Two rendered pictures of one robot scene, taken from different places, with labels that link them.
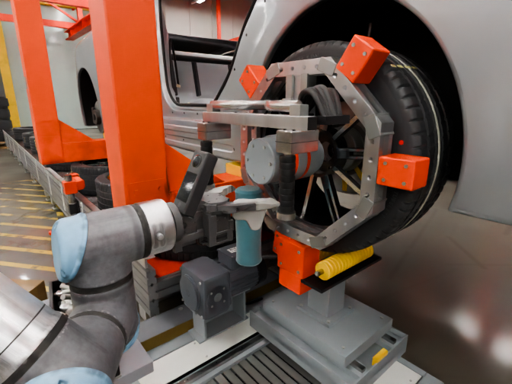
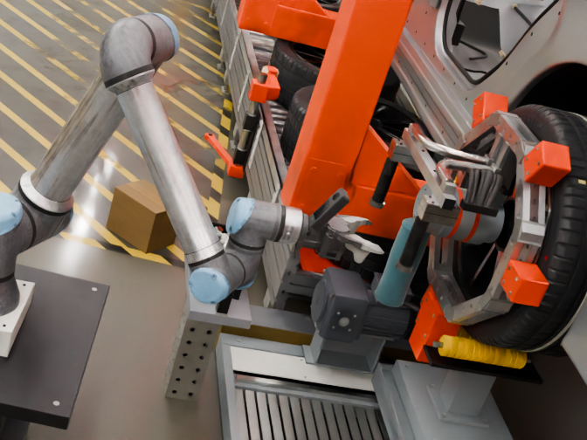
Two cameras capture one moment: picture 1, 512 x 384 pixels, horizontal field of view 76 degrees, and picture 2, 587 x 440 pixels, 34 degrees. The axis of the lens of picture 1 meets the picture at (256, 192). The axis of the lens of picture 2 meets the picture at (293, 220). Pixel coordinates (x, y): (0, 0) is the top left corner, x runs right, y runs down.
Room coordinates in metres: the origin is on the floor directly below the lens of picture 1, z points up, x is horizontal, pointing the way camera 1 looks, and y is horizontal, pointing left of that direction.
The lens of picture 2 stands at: (-1.35, -0.67, 1.81)
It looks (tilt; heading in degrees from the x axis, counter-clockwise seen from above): 26 degrees down; 24
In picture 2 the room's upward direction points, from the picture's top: 18 degrees clockwise
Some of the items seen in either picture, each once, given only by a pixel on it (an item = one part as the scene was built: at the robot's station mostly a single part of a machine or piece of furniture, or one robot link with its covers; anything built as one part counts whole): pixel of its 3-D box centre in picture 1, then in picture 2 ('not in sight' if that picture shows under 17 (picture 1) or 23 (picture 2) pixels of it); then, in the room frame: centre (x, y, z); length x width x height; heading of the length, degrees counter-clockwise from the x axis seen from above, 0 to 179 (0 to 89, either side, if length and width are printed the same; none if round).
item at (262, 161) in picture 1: (285, 158); (458, 214); (0.96, -0.09, 0.85); 0.21 x 0.14 x 0.14; 130
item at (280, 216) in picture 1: (286, 185); (413, 242); (0.72, -0.07, 0.83); 0.04 x 0.04 x 0.16
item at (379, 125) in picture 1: (302, 155); (482, 219); (1.00, -0.14, 0.85); 0.54 x 0.07 x 0.54; 40
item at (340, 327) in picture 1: (326, 287); (468, 381); (1.11, -0.27, 0.32); 0.40 x 0.30 x 0.28; 40
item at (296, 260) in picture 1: (305, 259); (447, 331); (1.03, -0.17, 0.48); 0.16 x 0.12 x 0.17; 130
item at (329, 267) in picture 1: (346, 259); (482, 352); (0.97, -0.29, 0.51); 0.29 x 0.06 x 0.06; 130
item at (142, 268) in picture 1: (81, 209); (259, 126); (2.17, 1.21, 0.28); 2.47 x 0.09 x 0.22; 40
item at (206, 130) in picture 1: (214, 129); (406, 151); (1.00, 0.13, 0.93); 0.09 x 0.05 x 0.05; 130
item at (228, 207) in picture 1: (232, 206); (347, 237); (0.57, 0.04, 0.82); 0.09 x 0.05 x 0.02; 95
